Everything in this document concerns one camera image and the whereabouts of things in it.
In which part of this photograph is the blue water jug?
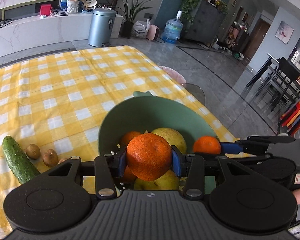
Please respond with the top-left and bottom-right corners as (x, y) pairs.
(162, 10), (184, 44)

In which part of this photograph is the grey metal trash can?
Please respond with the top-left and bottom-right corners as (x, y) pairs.
(87, 8), (117, 48)

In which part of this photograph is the yellow checkered tablecloth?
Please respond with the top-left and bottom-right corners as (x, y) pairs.
(0, 45), (241, 240)

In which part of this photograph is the green cucumber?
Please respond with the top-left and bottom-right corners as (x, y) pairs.
(2, 135), (42, 185)

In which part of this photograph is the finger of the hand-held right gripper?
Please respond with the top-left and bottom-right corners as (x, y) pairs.
(219, 135), (296, 155)
(226, 154), (273, 162)

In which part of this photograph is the white woven basket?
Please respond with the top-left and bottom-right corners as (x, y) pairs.
(66, 0), (79, 14)

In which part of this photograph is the transparent chair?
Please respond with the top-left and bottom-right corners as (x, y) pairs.
(182, 83), (206, 106)

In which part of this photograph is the flower wall picture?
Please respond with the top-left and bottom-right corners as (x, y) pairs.
(275, 21), (294, 45)

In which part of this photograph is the colourful picture board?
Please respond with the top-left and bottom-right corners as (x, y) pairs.
(60, 0), (97, 13)

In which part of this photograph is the grey drawer cabinet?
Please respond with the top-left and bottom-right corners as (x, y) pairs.
(182, 0), (227, 44)

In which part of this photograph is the green colander bowl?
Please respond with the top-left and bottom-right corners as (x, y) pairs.
(98, 91), (224, 196)

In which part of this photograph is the brown wooden door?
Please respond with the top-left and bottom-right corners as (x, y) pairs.
(245, 20), (271, 61)

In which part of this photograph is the small yellow pear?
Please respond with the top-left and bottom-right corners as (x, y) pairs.
(134, 170), (180, 191)

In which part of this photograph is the pink seat cushion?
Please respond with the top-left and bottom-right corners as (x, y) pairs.
(160, 66), (187, 84)

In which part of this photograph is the stack of colourful mats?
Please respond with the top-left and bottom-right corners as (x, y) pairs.
(279, 99), (300, 137)

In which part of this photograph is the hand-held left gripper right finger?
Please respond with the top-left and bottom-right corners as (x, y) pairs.
(170, 145), (260, 200)

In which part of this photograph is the orange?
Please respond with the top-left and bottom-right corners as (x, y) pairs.
(120, 166), (138, 184)
(126, 133), (172, 181)
(192, 136), (222, 155)
(120, 131), (143, 153)

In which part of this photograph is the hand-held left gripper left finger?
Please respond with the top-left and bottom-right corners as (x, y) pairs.
(39, 146), (127, 199)

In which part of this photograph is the long-leaf potted plant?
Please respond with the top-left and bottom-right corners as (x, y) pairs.
(114, 0), (154, 39)

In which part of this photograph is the black dining table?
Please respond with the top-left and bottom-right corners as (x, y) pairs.
(246, 52), (286, 88)

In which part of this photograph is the red box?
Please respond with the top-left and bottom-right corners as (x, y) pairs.
(40, 4), (52, 16)

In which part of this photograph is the white plastic bag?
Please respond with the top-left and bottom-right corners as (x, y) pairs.
(132, 19), (151, 39)

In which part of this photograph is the large yellow pear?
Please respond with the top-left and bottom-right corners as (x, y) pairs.
(151, 127), (188, 154)

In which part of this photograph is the pink heater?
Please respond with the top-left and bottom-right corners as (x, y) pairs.
(145, 24), (161, 41)

